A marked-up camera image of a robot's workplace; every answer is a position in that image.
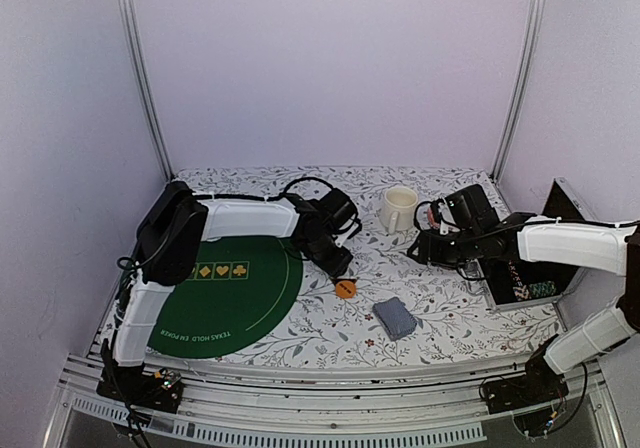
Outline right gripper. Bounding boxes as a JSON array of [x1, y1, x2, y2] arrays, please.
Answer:
[[407, 227, 482, 271]]

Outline floral tablecloth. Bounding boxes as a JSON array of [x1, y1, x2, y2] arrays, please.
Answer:
[[176, 166, 562, 370]]

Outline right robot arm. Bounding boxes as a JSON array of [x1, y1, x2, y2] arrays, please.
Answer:
[[407, 184, 639, 413]]

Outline red patterned bowl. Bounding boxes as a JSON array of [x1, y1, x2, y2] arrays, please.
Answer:
[[426, 207, 448, 233]]

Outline green poker mat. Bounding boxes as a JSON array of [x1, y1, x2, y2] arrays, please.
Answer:
[[148, 237, 304, 359]]

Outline orange big blind button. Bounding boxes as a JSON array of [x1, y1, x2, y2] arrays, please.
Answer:
[[334, 282, 357, 299]]

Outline white ceramic mug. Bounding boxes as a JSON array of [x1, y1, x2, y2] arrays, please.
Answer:
[[379, 186, 418, 234]]

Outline front aluminium rail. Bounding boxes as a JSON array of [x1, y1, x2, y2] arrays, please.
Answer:
[[43, 354, 627, 447]]

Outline blue playing card deck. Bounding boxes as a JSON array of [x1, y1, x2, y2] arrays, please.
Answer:
[[372, 297, 417, 341]]

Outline right aluminium frame post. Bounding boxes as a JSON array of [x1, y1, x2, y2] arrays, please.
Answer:
[[490, 0, 546, 184]]

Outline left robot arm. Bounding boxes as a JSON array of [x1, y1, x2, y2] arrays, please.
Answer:
[[96, 181, 362, 413]]

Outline black red triangular chip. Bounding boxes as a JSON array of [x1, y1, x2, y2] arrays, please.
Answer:
[[332, 277, 358, 283]]

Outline aluminium frame post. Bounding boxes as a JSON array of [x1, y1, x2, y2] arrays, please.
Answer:
[[490, 0, 546, 184], [118, 0, 174, 181]]

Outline left aluminium frame post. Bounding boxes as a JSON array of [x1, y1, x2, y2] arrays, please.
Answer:
[[118, 0, 174, 181]]

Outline poker chips in case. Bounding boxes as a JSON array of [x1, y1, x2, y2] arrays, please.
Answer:
[[507, 262, 558, 302]]

